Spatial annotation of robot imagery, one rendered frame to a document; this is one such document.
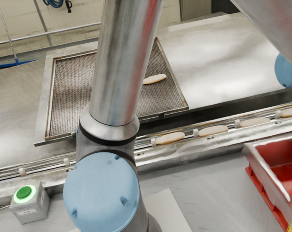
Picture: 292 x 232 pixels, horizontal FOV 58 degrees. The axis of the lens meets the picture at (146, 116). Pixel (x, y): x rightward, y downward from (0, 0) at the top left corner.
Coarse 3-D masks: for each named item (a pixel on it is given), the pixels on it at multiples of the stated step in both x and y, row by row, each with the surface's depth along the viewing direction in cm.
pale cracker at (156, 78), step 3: (156, 75) 104; (159, 75) 104; (162, 75) 103; (165, 75) 104; (147, 78) 103; (150, 78) 103; (153, 78) 103; (156, 78) 103; (159, 78) 103; (162, 78) 103; (144, 81) 103; (147, 81) 102; (150, 81) 102; (153, 81) 102; (156, 81) 102
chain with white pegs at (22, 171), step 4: (276, 112) 86; (280, 112) 85; (276, 116) 86; (280, 116) 86; (236, 120) 85; (236, 124) 85; (228, 128) 86; (196, 132) 84; (192, 136) 86; (196, 136) 85; (152, 140) 83; (152, 144) 83; (140, 148) 85; (64, 160) 81; (68, 160) 82; (68, 164) 82; (72, 164) 84; (20, 168) 81; (52, 168) 84; (20, 172) 81; (24, 172) 82; (36, 172) 83; (16, 176) 83; (0, 180) 83
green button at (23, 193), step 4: (20, 188) 70; (24, 188) 69; (28, 188) 69; (20, 192) 68; (24, 192) 68; (28, 192) 68; (16, 196) 68; (20, 196) 68; (24, 196) 67; (28, 196) 68
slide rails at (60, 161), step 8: (272, 112) 88; (240, 120) 87; (272, 120) 85; (200, 128) 87; (232, 128) 85; (200, 136) 84; (136, 144) 85; (144, 144) 85; (168, 144) 83; (56, 160) 85; (72, 160) 84; (24, 168) 84; (32, 168) 83; (40, 168) 83; (56, 168) 82; (0, 176) 83; (24, 176) 81
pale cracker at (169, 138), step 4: (176, 132) 86; (180, 132) 86; (164, 136) 85; (168, 136) 85; (172, 136) 84; (176, 136) 84; (180, 136) 84; (156, 140) 85; (160, 140) 84; (164, 140) 84; (168, 140) 84; (172, 140) 84; (176, 140) 84; (160, 144) 84
